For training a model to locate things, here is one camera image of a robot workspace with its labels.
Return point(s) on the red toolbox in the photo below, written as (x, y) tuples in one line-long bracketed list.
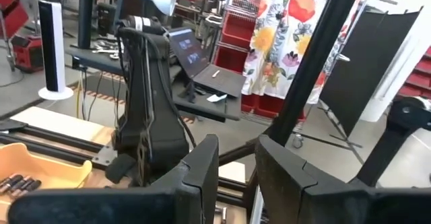
[(28, 54)]

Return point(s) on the metal light stand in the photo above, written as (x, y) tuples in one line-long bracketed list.
[(336, 130)]

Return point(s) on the black jointed stand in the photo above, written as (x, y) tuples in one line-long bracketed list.
[(404, 116)]

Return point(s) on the grey metal bracket plate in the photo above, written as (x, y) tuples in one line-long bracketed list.
[(104, 156)]

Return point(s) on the yellow black hazard tape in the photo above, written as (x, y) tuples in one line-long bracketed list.
[(107, 98)]

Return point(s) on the black laptop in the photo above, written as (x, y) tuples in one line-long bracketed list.
[(222, 81)]

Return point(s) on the yellow plastic bin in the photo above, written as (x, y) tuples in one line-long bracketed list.
[(40, 167)]

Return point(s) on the small white marker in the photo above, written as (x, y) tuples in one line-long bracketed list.
[(216, 73)]

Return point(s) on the floral fabric curtain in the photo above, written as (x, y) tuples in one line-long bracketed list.
[(279, 49)]

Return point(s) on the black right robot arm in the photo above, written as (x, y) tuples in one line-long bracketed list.
[(158, 123)]

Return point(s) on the black side table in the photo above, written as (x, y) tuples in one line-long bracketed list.
[(202, 108)]

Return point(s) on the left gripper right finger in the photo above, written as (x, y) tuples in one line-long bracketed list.
[(289, 190)]

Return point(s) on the black lamp pole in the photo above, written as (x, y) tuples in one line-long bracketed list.
[(85, 15)]

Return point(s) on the white paper slip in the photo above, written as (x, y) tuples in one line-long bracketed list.
[(217, 98)]

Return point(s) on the silver AA battery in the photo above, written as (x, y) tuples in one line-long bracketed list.
[(221, 215)]

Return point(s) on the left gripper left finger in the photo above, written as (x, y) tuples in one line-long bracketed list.
[(198, 170)]

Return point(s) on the black AA battery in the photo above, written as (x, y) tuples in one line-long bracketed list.
[(30, 187), (18, 184), (10, 179)]

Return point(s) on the black diagonal support pole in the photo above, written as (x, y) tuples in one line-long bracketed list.
[(313, 56)]

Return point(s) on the black photography panel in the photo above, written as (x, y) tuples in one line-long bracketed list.
[(370, 66)]

